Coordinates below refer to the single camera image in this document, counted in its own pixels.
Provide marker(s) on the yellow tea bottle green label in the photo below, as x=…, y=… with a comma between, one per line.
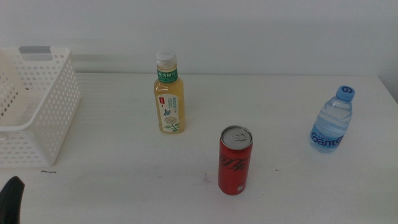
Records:
x=169, y=105

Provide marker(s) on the red cola can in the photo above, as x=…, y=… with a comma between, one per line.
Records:
x=234, y=168

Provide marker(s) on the clear water bottle blue cap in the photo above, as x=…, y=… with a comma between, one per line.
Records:
x=332, y=124

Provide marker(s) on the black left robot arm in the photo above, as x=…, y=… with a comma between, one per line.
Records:
x=11, y=202

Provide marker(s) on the white perforated plastic basket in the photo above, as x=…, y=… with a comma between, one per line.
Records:
x=59, y=93

